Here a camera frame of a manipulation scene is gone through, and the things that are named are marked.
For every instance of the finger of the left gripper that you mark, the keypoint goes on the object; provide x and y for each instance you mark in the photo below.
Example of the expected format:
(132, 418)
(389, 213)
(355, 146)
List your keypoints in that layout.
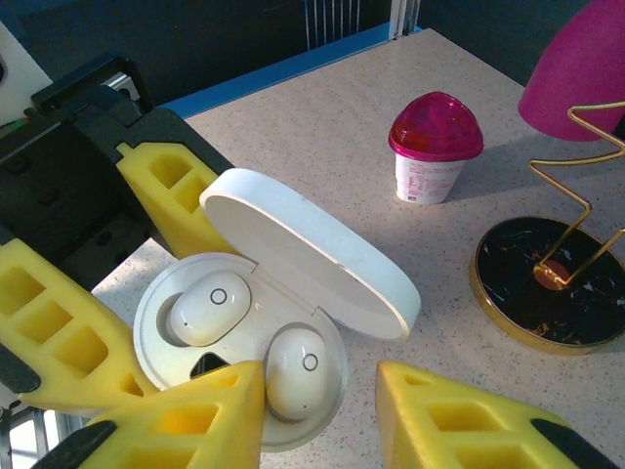
(112, 371)
(171, 215)

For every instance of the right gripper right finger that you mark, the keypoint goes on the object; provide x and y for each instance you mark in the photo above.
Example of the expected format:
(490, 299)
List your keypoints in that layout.
(410, 439)

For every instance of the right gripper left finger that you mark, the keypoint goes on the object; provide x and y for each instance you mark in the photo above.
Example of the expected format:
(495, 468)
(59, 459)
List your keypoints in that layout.
(234, 430)

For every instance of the white earbud charging case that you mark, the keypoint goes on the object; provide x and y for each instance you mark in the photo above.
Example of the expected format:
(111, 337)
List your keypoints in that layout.
(312, 254)

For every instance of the pink lid yogurt cup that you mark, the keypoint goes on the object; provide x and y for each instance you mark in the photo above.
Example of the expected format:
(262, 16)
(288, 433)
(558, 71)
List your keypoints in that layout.
(429, 166)

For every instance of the magenta wine glass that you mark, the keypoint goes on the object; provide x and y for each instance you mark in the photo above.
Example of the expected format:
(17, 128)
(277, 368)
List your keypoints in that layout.
(576, 73)

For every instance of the aluminium frame post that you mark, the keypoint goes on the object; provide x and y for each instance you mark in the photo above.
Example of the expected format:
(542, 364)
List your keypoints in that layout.
(405, 14)

